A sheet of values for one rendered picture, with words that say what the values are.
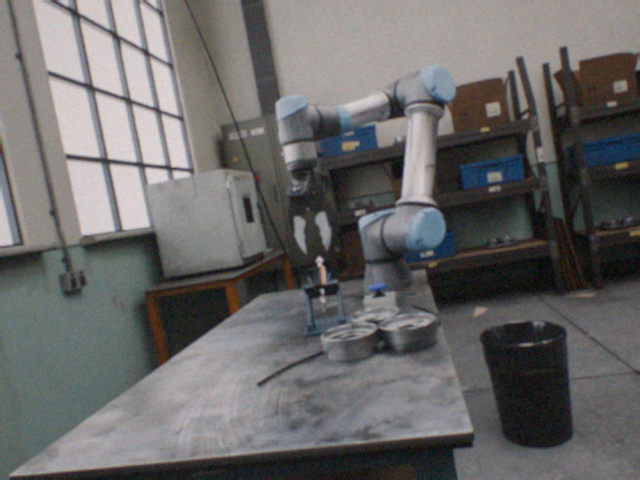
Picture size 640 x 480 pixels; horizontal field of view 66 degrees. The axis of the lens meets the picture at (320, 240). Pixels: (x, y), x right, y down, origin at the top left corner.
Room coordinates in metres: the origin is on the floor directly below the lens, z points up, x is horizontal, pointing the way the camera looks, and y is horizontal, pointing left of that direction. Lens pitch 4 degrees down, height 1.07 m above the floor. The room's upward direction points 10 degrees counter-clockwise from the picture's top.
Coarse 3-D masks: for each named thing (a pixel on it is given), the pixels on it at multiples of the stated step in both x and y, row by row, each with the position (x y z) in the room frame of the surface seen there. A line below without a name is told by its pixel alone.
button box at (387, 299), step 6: (384, 294) 1.15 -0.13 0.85; (390, 294) 1.15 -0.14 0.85; (366, 300) 1.13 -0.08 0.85; (372, 300) 1.12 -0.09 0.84; (378, 300) 1.12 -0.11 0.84; (384, 300) 1.12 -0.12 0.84; (390, 300) 1.12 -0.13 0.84; (366, 306) 1.13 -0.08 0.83; (372, 306) 1.12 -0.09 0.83; (378, 306) 1.12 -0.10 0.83; (384, 306) 1.12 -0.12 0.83; (390, 306) 1.12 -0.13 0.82; (396, 306) 1.16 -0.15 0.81
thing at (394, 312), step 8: (360, 312) 1.05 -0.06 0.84; (368, 312) 1.05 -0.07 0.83; (376, 312) 1.05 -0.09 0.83; (384, 312) 1.05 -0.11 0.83; (392, 312) 1.03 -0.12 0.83; (400, 312) 0.99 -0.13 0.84; (352, 320) 0.98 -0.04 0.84; (368, 320) 0.96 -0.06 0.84; (376, 320) 0.95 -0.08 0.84; (384, 320) 0.95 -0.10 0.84
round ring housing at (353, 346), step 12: (360, 324) 0.94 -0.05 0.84; (372, 324) 0.92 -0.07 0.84; (324, 336) 0.92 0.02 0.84; (348, 336) 0.92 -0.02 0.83; (360, 336) 0.85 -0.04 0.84; (372, 336) 0.86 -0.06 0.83; (324, 348) 0.88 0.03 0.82; (336, 348) 0.86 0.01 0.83; (348, 348) 0.85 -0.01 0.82; (360, 348) 0.85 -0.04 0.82; (372, 348) 0.87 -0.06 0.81; (336, 360) 0.87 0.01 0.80; (348, 360) 0.86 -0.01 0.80
